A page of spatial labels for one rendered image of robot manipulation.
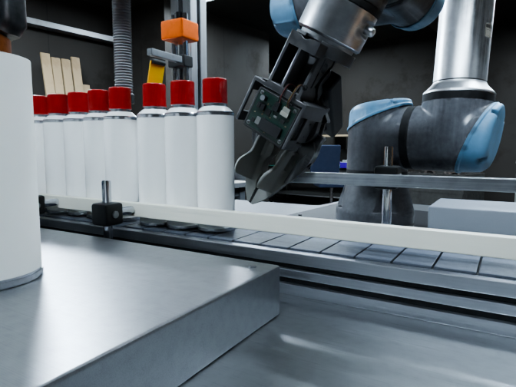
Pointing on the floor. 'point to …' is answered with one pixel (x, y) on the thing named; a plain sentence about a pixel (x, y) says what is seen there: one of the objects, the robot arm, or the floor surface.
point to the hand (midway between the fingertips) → (258, 193)
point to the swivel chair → (328, 165)
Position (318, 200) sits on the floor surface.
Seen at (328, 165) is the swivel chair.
